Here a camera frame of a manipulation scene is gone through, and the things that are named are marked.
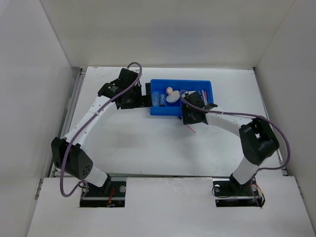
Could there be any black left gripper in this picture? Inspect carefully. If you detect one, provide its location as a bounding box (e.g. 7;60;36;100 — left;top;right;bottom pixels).
122;83;152;110

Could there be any beige concealer tube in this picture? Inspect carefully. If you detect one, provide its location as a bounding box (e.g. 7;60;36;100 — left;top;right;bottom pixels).
201;90;207;103

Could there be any round beige powder puff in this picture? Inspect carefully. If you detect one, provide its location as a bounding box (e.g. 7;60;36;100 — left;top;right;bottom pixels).
166;90;180;104

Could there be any clear bottle with black cap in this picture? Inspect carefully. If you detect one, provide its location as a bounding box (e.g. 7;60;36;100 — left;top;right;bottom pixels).
159;94;165;107

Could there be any beige makeup sponge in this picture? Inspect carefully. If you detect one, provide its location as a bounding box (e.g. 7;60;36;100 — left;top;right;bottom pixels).
166;87;173;95

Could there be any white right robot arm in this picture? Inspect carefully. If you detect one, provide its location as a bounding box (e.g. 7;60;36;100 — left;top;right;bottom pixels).
180;90;279;195

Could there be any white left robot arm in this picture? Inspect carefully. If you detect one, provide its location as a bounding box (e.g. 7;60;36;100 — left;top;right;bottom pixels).
51;66;149;197

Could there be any blue plastic organizer tray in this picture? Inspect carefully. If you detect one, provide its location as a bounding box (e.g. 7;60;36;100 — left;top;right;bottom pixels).
150;79;213;117

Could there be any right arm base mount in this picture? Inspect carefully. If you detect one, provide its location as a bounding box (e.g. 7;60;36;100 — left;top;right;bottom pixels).
211;175;266;208

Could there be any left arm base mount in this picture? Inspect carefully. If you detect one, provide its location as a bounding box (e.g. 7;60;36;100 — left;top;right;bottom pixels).
79;176;127;208

